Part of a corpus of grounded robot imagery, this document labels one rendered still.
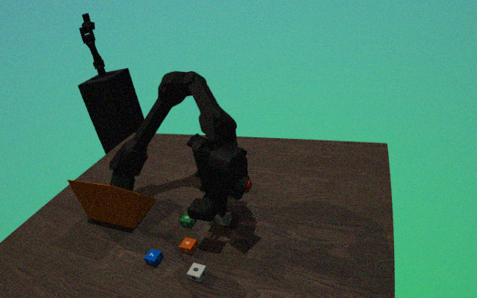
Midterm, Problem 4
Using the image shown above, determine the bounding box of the green block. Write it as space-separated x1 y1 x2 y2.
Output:
179 213 197 228

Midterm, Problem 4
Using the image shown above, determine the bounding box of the small blue block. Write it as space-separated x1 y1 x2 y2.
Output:
144 249 164 266

